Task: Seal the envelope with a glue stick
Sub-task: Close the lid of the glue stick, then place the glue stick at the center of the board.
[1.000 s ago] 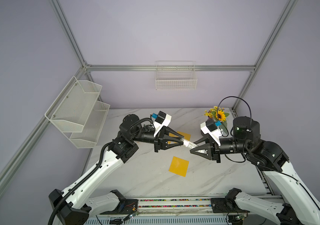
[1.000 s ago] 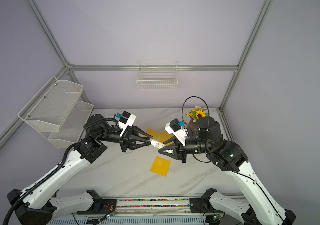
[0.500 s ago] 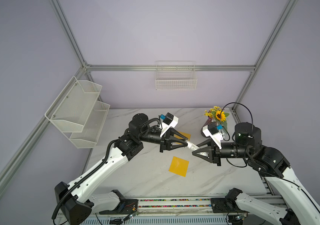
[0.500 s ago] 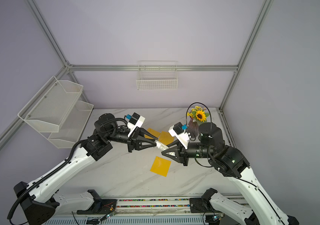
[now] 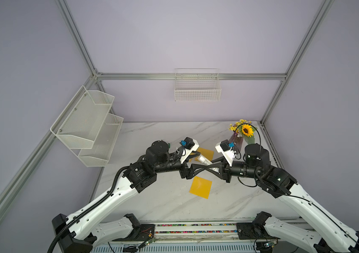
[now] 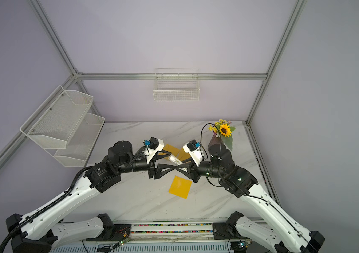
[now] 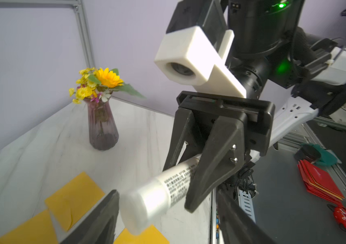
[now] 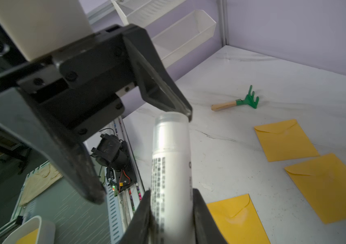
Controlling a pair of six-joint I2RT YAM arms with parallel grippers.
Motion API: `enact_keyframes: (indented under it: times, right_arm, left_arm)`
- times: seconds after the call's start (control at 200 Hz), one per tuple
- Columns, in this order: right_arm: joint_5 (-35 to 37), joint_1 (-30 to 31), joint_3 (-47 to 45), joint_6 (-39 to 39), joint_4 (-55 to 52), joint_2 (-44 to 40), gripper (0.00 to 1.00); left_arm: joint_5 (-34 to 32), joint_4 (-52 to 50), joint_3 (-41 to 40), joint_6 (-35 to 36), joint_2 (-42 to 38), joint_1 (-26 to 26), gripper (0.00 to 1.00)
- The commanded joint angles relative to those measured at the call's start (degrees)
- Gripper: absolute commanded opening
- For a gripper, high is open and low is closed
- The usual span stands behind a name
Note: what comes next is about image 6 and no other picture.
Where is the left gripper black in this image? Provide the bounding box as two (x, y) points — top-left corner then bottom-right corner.
(118, 150), (176, 180)

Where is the white glue stick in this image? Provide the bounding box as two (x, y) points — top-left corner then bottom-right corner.
(167, 154), (183, 166)

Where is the yellow envelope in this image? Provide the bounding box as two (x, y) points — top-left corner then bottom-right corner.
(177, 148), (191, 162)
(162, 144), (180, 156)
(168, 176), (192, 199)

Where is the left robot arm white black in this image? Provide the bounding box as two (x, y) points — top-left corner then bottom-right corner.
(0, 137), (182, 253)

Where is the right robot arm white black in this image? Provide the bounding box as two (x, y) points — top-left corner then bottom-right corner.
(169, 143), (325, 253)

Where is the dark purple vase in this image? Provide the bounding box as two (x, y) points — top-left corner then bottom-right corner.
(208, 133), (223, 148)

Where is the sunflower bouquet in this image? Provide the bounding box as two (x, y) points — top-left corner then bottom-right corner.
(209, 119), (235, 151)

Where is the lower white mesh shelf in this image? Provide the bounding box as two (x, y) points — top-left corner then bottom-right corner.
(52, 113), (105, 167)

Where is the white mesh shelf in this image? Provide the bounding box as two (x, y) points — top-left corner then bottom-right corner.
(52, 113), (105, 167)
(20, 86), (93, 149)

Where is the upper white mesh shelf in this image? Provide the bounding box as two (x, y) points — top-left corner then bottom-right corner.
(20, 86), (93, 149)

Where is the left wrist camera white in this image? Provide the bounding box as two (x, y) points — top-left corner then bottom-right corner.
(143, 137), (165, 163)

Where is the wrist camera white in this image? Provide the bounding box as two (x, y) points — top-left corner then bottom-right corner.
(143, 137), (165, 163)
(182, 140), (203, 167)

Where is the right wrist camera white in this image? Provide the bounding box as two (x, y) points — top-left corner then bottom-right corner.
(182, 140), (203, 167)

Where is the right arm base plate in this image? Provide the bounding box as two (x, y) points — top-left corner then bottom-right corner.
(212, 211), (249, 240)

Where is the white wire wall basket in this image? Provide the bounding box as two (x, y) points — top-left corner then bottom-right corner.
(153, 68), (200, 102)

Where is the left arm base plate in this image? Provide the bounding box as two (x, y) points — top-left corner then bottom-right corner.
(86, 214), (132, 241)

